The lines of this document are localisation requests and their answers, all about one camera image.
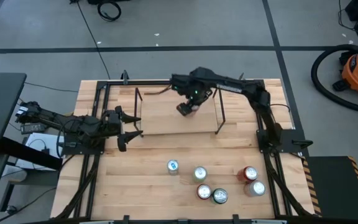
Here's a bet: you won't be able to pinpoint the light green beverage can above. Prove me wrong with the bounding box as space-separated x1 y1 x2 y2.
193 166 208 184

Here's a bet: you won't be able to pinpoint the black cable bundle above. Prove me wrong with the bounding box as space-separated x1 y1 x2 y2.
56 154 101 219
264 151 312 217

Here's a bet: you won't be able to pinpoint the white box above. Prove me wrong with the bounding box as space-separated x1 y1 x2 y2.
14 133 65 171

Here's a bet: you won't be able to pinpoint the long black floor cable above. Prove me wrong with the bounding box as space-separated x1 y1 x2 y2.
23 81 80 93
73 0 111 80

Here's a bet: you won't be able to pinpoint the black power adapter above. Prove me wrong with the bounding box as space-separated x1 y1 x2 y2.
20 123 48 135

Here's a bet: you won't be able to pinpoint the dark green beverage can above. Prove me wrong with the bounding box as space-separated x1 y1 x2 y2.
211 187 229 205

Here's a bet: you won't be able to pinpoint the wooden shelf black metal frame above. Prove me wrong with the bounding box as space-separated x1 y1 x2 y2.
133 86 227 138

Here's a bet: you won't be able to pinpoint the black platform hazard stripes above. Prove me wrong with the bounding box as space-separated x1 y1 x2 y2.
301 155 358 222

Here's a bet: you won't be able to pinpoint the red can black label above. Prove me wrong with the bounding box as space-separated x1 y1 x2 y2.
196 184 213 200

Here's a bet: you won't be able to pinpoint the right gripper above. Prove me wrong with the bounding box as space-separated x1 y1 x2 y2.
183 83 213 111

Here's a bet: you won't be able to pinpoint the red can white print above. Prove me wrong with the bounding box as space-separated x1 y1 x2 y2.
236 166 259 183

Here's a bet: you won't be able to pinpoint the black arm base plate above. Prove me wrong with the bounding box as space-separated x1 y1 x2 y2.
61 136 106 156
255 129 314 154

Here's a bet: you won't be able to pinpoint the coiled black cable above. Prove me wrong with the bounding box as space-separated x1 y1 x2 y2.
97 1 122 22

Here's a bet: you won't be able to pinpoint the white pink beverage can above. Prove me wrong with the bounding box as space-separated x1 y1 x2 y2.
243 180 267 198

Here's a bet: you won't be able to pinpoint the black diagonal beam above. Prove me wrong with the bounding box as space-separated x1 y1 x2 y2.
0 136 64 171

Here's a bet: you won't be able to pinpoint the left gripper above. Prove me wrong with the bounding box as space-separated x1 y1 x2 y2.
101 105 144 153

